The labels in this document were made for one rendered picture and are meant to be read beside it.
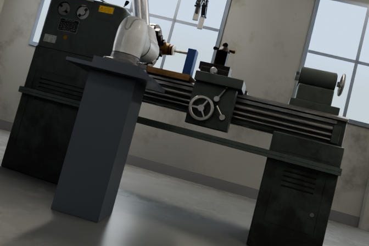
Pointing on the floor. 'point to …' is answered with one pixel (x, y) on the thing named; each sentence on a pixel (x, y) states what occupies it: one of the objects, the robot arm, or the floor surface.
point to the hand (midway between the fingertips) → (197, 22)
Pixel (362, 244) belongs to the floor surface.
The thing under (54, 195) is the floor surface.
